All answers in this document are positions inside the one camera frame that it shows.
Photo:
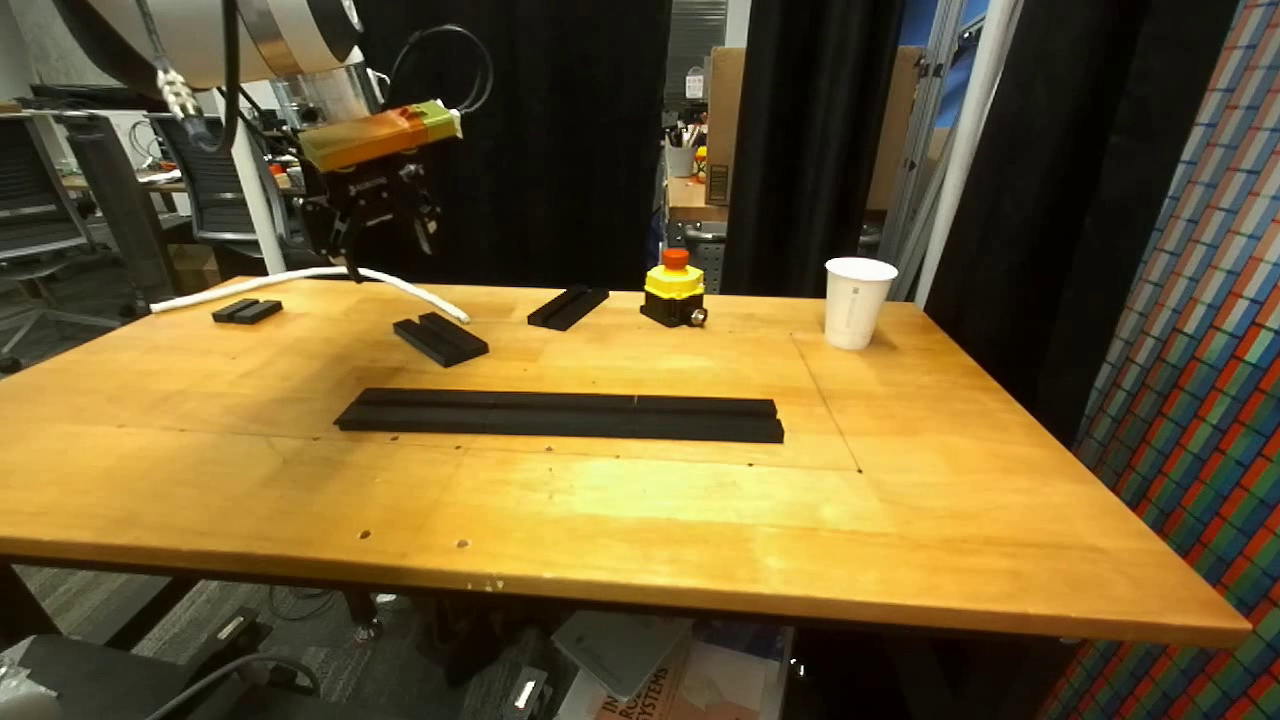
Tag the white paper cup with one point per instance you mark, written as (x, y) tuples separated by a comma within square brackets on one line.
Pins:
[(857, 304)]

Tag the small notched black track piece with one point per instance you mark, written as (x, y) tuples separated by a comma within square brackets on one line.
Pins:
[(246, 311)]

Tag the wide black curtain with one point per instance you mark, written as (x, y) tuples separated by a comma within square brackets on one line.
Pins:
[(562, 135)]

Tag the short black track piece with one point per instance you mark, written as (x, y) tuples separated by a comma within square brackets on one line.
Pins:
[(565, 304), (440, 343)]

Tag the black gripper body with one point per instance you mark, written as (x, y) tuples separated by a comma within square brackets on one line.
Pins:
[(382, 190)]

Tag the narrow black curtain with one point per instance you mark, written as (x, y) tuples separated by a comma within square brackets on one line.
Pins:
[(815, 135)]

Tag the orange green camera mount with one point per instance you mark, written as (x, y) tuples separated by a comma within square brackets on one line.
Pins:
[(382, 135)]

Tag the long straight black track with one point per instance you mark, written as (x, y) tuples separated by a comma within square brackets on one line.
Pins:
[(562, 413)]

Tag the printed cardboard box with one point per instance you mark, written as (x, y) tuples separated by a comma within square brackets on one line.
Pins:
[(694, 675)]

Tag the black office chair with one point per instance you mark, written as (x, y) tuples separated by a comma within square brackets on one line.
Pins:
[(213, 183), (95, 226)]

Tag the multicoloured checkered panel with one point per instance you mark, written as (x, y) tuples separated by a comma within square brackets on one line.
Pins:
[(1200, 400)]

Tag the white metal frame pole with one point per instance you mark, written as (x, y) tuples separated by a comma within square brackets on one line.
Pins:
[(967, 135)]

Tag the brown cardboard box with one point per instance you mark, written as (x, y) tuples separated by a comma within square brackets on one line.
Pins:
[(727, 125)]

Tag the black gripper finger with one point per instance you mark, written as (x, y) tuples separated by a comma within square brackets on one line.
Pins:
[(336, 240), (421, 226)]

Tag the black curtain beside coloured panel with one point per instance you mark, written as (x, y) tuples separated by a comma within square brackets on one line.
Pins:
[(1065, 175)]

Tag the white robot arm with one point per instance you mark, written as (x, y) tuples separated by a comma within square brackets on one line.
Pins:
[(186, 34)]

